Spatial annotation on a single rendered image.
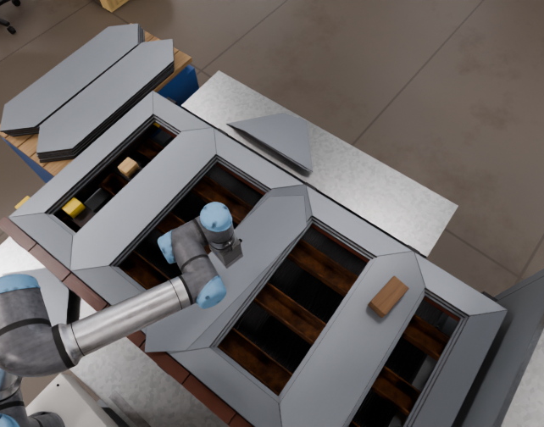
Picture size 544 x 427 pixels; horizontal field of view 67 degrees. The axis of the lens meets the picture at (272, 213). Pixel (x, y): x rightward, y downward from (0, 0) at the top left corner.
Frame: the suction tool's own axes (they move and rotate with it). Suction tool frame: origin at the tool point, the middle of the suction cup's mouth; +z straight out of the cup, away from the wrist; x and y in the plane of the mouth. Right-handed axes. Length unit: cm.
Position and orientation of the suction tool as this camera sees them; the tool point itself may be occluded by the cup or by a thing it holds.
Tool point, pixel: (228, 257)
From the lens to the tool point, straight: 131.4
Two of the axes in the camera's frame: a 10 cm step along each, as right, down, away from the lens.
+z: 0.1, 4.5, 8.9
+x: -7.6, 5.8, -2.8
